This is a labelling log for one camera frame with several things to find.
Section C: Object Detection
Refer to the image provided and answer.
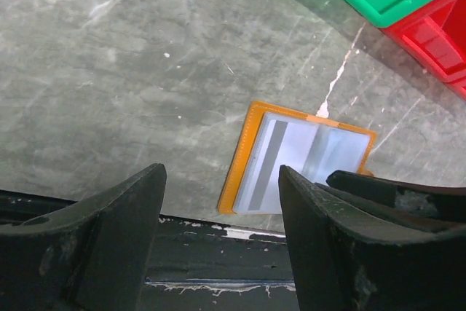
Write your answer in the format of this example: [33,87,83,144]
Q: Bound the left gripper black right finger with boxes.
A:
[279,166,465,310]

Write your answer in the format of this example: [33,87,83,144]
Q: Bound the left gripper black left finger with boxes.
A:
[1,164,167,310]

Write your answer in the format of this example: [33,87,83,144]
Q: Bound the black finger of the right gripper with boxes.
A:
[316,184,455,233]
[326,170,465,222]

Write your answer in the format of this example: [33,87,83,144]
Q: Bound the tan leather card holder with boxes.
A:
[218,101,376,215]

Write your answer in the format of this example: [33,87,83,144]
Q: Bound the red bin with silver card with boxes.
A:
[382,0,466,98]

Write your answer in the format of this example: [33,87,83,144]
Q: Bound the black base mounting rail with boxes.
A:
[0,189,303,311]

